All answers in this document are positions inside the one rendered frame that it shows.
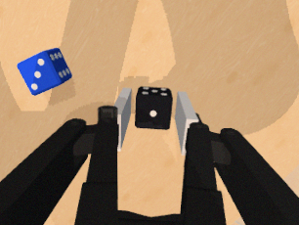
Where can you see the black die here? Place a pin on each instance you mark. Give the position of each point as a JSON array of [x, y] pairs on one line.
[[153, 108]]

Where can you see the blue die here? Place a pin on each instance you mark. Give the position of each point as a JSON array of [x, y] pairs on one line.
[[44, 71]]

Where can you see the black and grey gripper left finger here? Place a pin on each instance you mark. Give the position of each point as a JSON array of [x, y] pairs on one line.
[[31, 191]]

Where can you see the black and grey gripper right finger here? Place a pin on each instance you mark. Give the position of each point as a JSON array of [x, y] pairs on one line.
[[258, 192]]

